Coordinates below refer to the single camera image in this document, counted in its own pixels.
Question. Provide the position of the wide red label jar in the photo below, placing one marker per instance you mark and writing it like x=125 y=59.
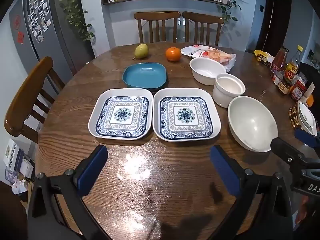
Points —
x=298 y=90

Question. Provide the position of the large white bowl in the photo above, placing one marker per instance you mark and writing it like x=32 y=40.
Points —
x=252 y=125

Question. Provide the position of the rectangular red decal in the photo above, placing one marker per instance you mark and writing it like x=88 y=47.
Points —
x=20 y=38

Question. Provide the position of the black wall switch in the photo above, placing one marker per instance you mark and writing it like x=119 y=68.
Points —
x=261 y=8

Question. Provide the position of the white snack bag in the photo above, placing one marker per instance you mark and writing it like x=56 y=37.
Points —
x=207 y=52

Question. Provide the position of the white patterned serving bowl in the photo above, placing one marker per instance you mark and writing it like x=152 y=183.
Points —
x=306 y=116

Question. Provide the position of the grey refrigerator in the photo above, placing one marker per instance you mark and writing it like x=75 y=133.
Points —
x=57 y=42

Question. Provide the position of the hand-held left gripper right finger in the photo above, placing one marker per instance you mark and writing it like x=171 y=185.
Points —
x=225 y=172

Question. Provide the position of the green pear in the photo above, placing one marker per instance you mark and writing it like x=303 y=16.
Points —
x=141 y=51

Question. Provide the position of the cluster of photo magnets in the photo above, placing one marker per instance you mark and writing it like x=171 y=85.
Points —
x=38 y=17

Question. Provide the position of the beaded wooden trivet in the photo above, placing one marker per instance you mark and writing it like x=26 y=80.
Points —
x=292 y=117

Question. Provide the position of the trailing green vine plant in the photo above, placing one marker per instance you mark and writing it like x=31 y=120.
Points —
x=75 y=12

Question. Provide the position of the yellow snack packet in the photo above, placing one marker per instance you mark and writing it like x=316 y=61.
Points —
x=262 y=56

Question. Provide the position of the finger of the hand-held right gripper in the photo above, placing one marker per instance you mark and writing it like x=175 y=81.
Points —
x=285 y=151
x=306 y=137

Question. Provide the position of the round red decal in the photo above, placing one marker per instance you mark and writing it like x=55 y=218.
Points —
x=17 y=21

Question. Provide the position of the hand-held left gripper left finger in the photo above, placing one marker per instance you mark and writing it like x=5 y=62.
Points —
x=91 y=172

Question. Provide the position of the white ceramic ramekin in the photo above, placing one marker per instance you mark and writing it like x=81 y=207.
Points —
x=228 y=90

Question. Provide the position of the small-leaved hanging vine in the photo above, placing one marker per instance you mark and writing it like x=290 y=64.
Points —
x=231 y=5

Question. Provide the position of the blue patterned square plate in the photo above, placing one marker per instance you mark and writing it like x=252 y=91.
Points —
x=122 y=113
x=186 y=115

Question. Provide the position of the dark wooden door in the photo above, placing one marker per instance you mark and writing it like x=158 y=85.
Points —
x=271 y=22

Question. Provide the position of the person's right hand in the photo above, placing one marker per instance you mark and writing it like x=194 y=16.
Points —
x=303 y=212

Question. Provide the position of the wooden dining chair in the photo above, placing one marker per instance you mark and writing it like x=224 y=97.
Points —
x=27 y=100
x=157 y=16
x=202 y=17

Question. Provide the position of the brown label sauce jar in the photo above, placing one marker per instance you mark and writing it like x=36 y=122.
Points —
x=285 y=86

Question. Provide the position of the crumpled white paper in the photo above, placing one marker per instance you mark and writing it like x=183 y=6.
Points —
x=20 y=186

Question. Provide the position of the small white bowl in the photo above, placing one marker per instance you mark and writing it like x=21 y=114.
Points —
x=206 y=70

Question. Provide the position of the plain white cardboard box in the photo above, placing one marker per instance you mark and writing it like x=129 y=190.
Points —
x=27 y=166

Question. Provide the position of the small red label jar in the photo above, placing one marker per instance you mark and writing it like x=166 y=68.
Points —
x=276 y=79

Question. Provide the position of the yellow-capped oil bottle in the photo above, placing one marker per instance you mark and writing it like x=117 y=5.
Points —
x=295 y=60

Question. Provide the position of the small orange fruit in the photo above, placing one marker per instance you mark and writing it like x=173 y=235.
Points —
x=310 y=100

